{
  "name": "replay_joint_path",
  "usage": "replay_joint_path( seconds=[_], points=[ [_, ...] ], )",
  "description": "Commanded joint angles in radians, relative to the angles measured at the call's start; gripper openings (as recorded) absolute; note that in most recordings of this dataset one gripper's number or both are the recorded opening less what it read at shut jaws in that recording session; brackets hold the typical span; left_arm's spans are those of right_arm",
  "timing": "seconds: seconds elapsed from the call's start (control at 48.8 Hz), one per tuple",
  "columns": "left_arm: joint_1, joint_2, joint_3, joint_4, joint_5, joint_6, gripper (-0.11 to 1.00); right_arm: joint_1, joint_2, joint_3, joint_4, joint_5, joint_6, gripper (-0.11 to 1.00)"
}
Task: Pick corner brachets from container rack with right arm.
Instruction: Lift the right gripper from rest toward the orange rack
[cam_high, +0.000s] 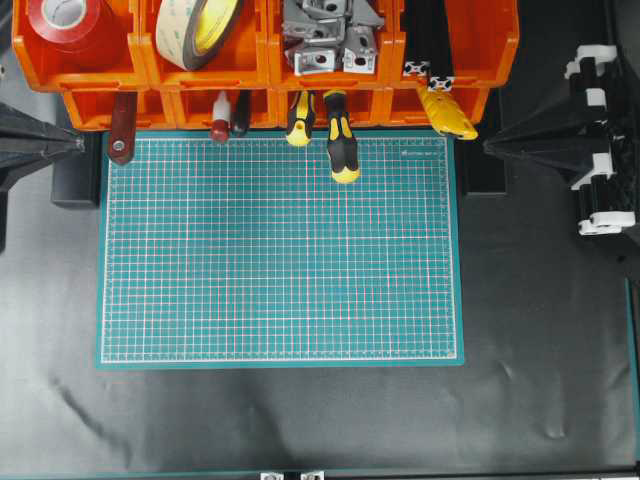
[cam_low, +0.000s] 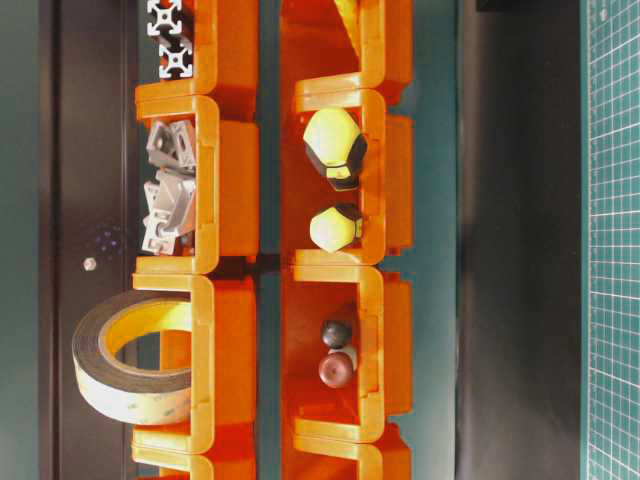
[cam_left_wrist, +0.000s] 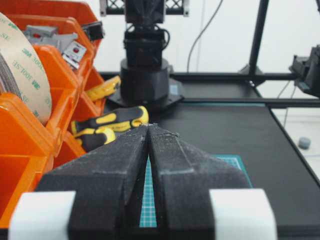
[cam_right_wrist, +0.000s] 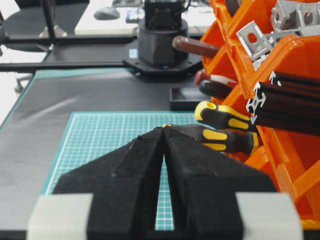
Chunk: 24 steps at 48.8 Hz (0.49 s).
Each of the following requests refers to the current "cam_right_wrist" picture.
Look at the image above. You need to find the silver corner bracket rear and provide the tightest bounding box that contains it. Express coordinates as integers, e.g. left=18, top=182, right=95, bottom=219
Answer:
left=270, top=0, right=320, bottom=37

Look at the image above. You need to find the silver corner bracket front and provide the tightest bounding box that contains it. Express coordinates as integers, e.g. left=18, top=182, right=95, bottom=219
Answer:
left=236, top=20, right=273, bottom=61

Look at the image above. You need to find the silver corner bracket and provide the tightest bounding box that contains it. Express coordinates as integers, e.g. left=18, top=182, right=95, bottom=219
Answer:
left=236, top=20, right=273, bottom=61
left=270, top=0, right=320, bottom=37

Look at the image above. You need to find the orange bin with extrusions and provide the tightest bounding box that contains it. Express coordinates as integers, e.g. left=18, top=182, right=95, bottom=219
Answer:
left=219, top=34, right=320, bottom=176

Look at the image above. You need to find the green grid cutting mat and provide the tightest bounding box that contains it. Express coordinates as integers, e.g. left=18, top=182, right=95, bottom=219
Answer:
left=41, top=111, right=216, bottom=231

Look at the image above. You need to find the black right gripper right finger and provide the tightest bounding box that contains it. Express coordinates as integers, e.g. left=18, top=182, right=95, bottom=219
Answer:
left=163, top=126, right=276, bottom=240

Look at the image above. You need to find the grey computer mouse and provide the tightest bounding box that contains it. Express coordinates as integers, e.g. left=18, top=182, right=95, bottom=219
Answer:
left=93, top=7, right=120, bottom=21

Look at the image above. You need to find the small black tray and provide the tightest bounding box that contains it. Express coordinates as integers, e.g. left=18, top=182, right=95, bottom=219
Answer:
left=169, top=87, right=211, bottom=111

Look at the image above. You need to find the orange bin with dark screwdrivers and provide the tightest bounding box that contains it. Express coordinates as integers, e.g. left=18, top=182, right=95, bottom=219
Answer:
left=201, top=19, right=245, bottom=108

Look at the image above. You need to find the black aluminium extrusion profile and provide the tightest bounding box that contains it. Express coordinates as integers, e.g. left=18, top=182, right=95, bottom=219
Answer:
left=246, top=81, right=320, bottom=136

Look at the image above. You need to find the orange bin with brackets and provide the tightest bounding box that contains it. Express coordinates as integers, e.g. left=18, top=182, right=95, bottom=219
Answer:
left=199, top=0, right=320, bottom=101

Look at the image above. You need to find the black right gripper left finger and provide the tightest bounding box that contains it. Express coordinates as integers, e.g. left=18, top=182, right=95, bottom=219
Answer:
left=53, top=127, right=164, bottom=240

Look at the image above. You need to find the orange bin with yellow screwdrivers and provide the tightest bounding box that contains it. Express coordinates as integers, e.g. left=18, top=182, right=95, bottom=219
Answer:
left=230, top=126, right=320, bottom=221

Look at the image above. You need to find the black office chair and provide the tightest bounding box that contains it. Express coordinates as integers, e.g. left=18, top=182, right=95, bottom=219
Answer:
left=2, top=0, right=89, bottom=52

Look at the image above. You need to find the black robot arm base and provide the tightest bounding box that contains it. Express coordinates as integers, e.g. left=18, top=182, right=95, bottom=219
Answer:
left=123, top=0, right=202, bottom=76

